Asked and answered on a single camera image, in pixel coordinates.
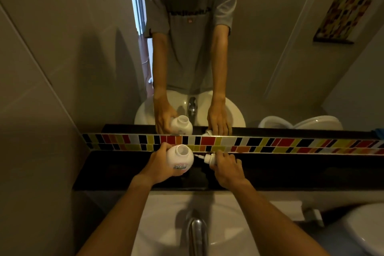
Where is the wall mirror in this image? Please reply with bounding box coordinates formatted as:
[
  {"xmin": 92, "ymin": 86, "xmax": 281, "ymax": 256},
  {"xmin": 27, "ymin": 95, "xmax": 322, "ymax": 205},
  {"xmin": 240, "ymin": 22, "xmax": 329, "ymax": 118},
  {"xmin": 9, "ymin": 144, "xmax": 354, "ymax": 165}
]
[{"xmin": 0, "ymin": 0, "xmax": 384, "ymax": 140}]

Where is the chrome faucet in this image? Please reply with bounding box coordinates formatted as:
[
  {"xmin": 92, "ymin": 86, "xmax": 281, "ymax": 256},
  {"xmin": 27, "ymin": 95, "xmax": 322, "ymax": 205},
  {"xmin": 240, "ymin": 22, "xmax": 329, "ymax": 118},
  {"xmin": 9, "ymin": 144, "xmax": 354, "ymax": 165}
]
[{"xmin": 185, "ymin": 216, "xmax": 209, "ymax": 256}]

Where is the white pump dispenser cap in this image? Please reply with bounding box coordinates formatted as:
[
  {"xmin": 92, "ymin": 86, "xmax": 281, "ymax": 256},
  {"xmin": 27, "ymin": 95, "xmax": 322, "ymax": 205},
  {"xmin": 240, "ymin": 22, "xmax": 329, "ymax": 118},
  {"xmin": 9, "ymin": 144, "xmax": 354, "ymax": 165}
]
[{"xmin": 193, "ymin": 153, "xmax": 218, "ymax": 166}]

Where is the person's right forearm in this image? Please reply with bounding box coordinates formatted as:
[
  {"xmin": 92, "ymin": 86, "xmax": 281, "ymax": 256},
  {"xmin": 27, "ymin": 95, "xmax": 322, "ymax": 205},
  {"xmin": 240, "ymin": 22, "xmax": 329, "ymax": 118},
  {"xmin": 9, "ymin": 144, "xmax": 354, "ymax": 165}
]
[{"xmin": 233, "ymin": 179, "xmax": 331, "ymax": 256}]

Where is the person's right hand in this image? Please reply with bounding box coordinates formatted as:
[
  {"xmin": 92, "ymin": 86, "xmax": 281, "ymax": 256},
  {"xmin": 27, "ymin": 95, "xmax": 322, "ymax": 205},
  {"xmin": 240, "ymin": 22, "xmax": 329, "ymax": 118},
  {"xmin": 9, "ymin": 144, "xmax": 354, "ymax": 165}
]
[{"xmin": 209, "ymin": 150, "xmax": 248, "ymax": 189}]

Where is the person's left forearm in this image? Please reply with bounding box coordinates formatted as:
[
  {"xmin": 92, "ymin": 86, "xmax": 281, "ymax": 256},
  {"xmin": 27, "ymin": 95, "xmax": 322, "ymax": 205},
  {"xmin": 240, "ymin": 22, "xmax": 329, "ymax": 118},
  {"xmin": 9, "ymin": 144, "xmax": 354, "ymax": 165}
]
[{"xmin": 76, "ymin": 175, "xmax": 154, "ymax": 256}]

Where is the white ceramic sink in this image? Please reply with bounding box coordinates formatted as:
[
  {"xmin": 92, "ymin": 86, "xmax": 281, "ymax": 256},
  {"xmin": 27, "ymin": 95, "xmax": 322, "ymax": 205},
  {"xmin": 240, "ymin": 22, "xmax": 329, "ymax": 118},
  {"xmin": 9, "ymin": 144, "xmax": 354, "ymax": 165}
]
[{"xmin": 131, "ymin": 191, "xmax": 303, "ymax": 256}]

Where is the person's left hand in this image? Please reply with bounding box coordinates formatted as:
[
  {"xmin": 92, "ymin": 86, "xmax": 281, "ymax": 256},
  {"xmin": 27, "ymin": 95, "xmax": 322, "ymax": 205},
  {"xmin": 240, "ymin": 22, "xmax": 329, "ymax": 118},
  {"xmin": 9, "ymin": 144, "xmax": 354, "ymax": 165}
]
[{"xmin": 136, "ymin": 142, "xmax": 188, "ymax": 187}]

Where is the white round soap bottle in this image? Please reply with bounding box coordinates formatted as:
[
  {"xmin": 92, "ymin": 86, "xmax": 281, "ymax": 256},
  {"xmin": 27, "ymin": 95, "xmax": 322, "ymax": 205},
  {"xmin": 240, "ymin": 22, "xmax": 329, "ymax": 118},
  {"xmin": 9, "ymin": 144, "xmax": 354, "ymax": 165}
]
[{"xmin": 166, "ymin": 144, "xmax": 194, "ymax": 175}]

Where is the white toilet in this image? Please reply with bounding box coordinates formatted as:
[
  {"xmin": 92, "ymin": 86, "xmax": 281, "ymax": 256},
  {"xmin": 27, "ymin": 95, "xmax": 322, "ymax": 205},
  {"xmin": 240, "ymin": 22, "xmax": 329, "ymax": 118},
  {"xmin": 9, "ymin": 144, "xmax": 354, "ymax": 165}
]
[{"xmin": 340, "ymin": 203, "xmax": 384, "ymax": 256}]

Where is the black stone ledge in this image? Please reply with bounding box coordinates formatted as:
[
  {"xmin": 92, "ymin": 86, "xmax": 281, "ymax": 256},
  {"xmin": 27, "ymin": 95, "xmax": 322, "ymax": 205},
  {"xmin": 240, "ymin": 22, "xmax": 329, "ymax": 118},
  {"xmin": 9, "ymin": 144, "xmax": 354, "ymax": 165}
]
[{"xmin": 72, "ymin": 150, "xmax": 384, "ymax": 192}]

